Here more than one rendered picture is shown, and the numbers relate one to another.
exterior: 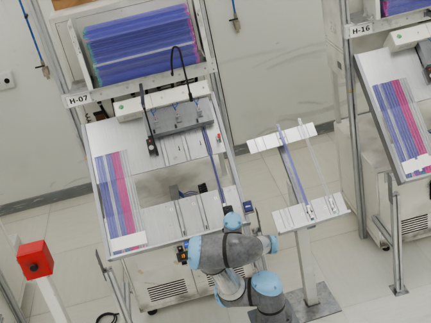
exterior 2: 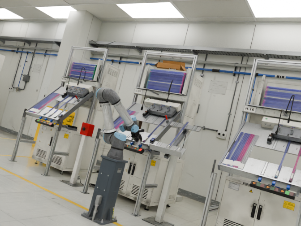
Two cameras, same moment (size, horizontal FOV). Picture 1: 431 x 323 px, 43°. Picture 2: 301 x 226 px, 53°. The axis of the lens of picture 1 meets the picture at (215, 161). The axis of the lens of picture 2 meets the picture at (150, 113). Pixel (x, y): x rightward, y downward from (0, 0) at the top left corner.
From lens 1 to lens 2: 2.40 m
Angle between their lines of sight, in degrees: 48
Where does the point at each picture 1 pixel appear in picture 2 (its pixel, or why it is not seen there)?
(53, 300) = (80, 148)
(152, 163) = (141, 119)
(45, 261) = (88, 129)
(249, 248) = (111, 93)
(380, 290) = not seen: outside the picture
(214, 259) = (101, 91)
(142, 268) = not seen: hidden behind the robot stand
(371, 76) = (244, 129)
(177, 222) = (128, 134)
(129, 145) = (140, 112)
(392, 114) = (239, 143)
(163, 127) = (153, 109)
